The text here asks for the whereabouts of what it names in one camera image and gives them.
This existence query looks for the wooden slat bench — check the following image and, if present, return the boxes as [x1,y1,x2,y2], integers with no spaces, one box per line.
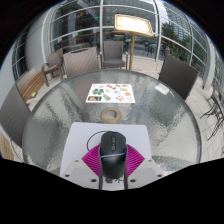
[16,69,46,103]
[0,133,14,161]

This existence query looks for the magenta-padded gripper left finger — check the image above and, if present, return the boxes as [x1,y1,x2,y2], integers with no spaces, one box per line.
[59,143,102,190]

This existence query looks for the white sheet with food pictures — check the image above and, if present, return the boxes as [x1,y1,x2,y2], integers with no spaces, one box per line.
[85,83,136,104]

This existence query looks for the white mouse pad with drawing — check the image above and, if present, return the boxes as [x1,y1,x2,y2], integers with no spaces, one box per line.
[59,121,153,178]

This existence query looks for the black computer mouse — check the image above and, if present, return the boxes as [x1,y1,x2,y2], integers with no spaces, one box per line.
[99,130,129,180]

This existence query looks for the brown tape roll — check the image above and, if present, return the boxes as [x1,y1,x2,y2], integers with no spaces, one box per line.
[100,107,123,125]

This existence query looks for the dark grey wicker chair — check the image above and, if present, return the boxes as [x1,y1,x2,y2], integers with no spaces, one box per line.
[157,53,199,102]

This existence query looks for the black metal outdoor furniture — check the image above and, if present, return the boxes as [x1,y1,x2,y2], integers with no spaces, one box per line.
[199,83,224,141]

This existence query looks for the wooden menu stand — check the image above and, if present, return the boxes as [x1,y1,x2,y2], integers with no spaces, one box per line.
[111,13,155,71]

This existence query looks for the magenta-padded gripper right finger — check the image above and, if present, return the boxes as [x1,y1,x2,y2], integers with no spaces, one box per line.
[124,143,164,190]

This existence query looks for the grey wicker armchair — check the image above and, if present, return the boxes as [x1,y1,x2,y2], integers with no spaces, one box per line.
[41,48,65,87]
[100,40,129,70]

